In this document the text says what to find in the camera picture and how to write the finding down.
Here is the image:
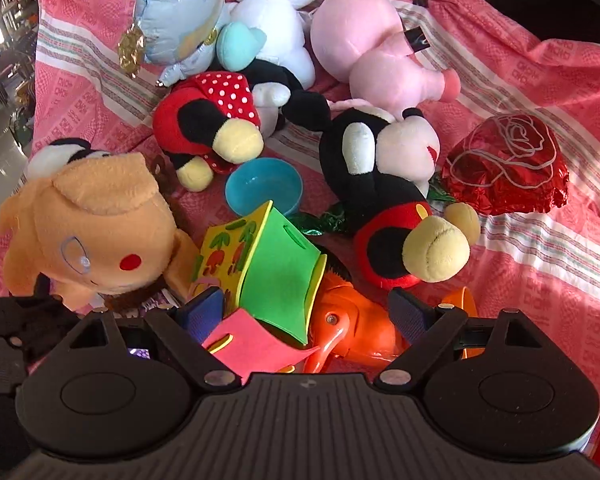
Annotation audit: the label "brown plush toy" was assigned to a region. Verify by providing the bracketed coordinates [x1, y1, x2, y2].
[147, 154, 182, 197]

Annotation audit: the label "orange plastic ladle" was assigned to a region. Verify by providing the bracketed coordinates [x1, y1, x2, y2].
[442, 286, 481, 361]

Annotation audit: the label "pink plush toy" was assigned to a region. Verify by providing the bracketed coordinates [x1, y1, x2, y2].
[310, 0, 462, 121]

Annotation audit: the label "white teal plush toy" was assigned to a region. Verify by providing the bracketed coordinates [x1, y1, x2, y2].
[215, 0, 329, 92]

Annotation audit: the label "colourful foam craft house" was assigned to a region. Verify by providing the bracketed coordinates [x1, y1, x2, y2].
[190, 200, 329, 376]

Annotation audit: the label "light blue foil balloon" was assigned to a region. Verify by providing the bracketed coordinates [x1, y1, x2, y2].
[117, 0, 229, 87]

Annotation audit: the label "mouse plush polka dot dress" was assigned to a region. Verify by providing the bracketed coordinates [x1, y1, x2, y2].
[152, 59, 306, 192]

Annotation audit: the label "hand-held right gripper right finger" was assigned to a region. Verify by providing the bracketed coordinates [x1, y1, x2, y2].
[375, 287, 552, 394]

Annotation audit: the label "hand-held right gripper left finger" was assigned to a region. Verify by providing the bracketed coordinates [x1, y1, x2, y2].
[55, 287, 242, 394]

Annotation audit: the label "peach plush toy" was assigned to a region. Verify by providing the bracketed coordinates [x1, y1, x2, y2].
[0, 152, 201, 312]

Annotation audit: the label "black mouse plush red shorts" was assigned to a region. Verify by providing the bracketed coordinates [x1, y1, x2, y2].
[282, 91, 481, 291]

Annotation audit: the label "black white plush toy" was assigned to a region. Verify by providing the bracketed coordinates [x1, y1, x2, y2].
[26, 138, 112, 181]

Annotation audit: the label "purple white can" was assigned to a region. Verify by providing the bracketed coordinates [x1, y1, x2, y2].
[140, 292, 182, 312]

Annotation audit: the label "red rose foil balloon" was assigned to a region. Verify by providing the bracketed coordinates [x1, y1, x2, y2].
[440, 112, 571, 216]

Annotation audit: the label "pink striped blanket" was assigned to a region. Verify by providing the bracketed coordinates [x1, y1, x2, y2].
[0, 0, 600, 461]

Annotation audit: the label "orange plastic toy figure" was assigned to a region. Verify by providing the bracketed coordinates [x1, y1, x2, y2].
[300, 260, 412, 376]

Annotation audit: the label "blue plastic bowl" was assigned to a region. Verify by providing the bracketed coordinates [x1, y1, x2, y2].
[224, 157, 304, 219]

